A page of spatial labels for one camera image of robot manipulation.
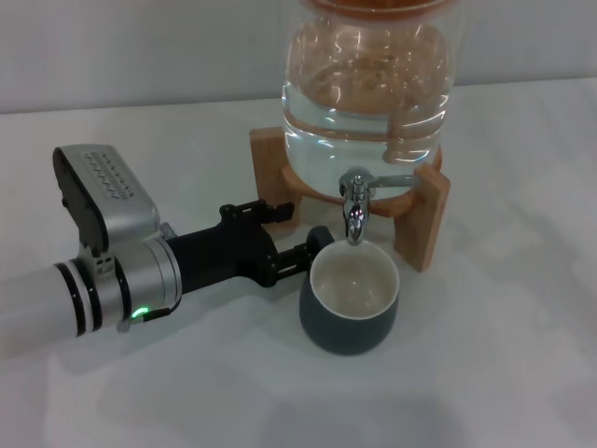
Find glass water dispenser jar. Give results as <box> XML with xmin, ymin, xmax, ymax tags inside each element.
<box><xmin>278</xmin><ymin>0</ymin><xmax>467</xmax><ymax>207</ymax></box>

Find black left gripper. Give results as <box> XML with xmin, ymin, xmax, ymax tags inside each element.
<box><xmin>165</xmin><ymin>199</ymin><xmax>313</xmax><ymax>296</ymax></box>

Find wooden dispenser stand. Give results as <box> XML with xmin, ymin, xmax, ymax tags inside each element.
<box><xmin>249</xmin><ymin>126</ymin><xmax>452</xmax><ymax>273</ymax></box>

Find wooden dispenser lid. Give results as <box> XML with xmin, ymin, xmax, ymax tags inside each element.
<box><xmin>298</xmin><ymin>0</ymin><xmax>451</xmax><ymax>24</ymax></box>

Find chrome faucet with lever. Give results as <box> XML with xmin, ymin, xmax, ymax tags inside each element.
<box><xmin>338</xmin><ymin>170</ymin><xmax>417</xmax><ymax>247</ymax></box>

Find short black wrist cable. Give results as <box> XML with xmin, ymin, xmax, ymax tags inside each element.
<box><xmin>118</xmin><ymin>303</ymin><xmax>181</xmax><ymax>334</ymax></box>

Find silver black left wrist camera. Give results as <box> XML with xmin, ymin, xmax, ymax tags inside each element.
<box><xmin>51</xmin><ymin>145</ymin><xmax>162</xmax><ymax>254</ymax></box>

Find dark cup with white inside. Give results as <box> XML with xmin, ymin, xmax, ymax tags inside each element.
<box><xmin>298</xmin><ymin>226</ymin><xmax>402</xmax><ymax>358</ymax></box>

